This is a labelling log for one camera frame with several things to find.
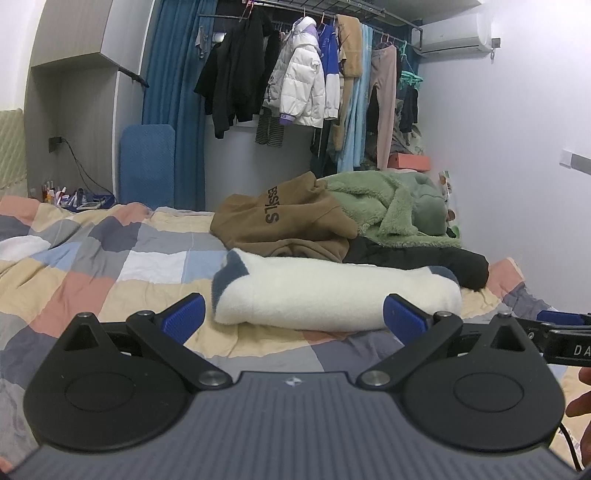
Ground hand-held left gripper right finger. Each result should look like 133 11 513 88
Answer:
360 293 532 389

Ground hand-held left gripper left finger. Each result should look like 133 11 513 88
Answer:
58 293 234 389

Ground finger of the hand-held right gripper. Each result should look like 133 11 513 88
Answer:
519 311 591 334

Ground cream sweater with navy stripe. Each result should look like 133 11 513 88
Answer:
211 248 463 332

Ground teal clothes hangers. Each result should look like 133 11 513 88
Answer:
399 41 424 90

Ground metal clothes rack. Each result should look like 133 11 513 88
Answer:
198 0 424 51

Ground person's right hand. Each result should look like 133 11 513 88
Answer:
567 368 591 418

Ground patchwork checkered blanket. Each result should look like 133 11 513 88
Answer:
0 194 583 472

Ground green fleece jacket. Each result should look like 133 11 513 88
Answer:
323 171 463 250

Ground snack packet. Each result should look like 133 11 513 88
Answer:
438 170 462 227

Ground brown hoodie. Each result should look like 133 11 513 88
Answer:
210 172 360 264

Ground orange box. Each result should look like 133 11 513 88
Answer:
388 154 431 171

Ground blue padded board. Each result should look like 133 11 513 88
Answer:
119 124 177 210

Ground row of small bottles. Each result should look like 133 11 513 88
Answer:
28 180 116 213

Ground light blue hanging garment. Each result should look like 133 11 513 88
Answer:
337 23 372 174

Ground striped hanging garment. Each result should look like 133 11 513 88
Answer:
255 108 284 147

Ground small black hanging garment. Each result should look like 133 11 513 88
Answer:
398 85 419 134

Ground beige pink pants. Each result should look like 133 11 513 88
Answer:
367 44 398 171

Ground blue curtain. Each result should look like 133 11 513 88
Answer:
141 0 220 213

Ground black hanging jacket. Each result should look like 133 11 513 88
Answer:
194 7 281 139

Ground white puffer jacket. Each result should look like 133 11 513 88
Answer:
263 17 326 129

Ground blue and white jacket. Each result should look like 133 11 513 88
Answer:
318 21 345 121

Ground brown fleece coat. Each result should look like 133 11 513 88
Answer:
330 14 363 151

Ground white air conditioner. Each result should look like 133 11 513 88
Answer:
419 10 494 57

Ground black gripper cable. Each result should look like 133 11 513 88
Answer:
558 422 583 472

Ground black charger cable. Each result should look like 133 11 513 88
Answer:
62 138 114 197

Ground grey wall cabinet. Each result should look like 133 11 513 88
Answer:
24 0 155 206

